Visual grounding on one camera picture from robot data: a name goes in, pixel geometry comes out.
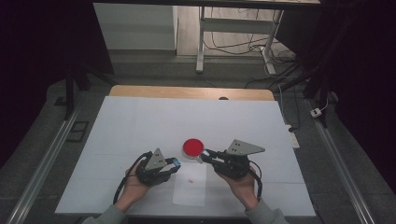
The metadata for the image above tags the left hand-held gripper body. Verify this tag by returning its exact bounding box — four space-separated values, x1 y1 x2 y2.
134 147 173 188

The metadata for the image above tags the white table cover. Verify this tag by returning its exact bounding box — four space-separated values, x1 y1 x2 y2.
54 95 317 217

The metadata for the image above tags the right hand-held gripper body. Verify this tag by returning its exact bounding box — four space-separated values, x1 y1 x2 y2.
212 139 266 181

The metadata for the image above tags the white metal desk frame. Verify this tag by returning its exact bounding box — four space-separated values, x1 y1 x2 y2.
195 6 285 76

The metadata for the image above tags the white cabinet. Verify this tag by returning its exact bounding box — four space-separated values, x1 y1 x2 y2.
92 3 178 51

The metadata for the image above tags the round red ink pad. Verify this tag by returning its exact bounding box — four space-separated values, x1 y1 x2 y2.
181 137 205 159

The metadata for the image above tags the black floor cable tangle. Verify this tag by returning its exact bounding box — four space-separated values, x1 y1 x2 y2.
204 7 300 90

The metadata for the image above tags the white power strip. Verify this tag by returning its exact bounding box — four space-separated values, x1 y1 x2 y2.
285 124 301 149

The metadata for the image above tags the dark curtain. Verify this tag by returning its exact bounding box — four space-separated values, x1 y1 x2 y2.
0 0 115 171
275 0 396 195

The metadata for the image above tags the person's right hand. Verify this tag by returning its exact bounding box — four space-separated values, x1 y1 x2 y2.
217 169 260 210

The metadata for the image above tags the black floor plate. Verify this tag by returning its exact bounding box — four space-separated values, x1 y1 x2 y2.
65 120 91 144

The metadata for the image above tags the person's left hand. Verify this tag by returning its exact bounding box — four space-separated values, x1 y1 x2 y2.
115 165 150 213

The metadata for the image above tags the white paper sheet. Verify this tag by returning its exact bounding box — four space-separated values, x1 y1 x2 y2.
172 161 207 207

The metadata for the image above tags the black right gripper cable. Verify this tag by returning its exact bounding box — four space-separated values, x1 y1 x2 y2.
248 160 263 201

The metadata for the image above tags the black metal stand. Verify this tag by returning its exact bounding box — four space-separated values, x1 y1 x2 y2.
54 62 117 121
276 59 332 129

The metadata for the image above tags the aluminium floor rail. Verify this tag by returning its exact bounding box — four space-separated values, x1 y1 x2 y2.
6 92 89 224
306 99 378 224

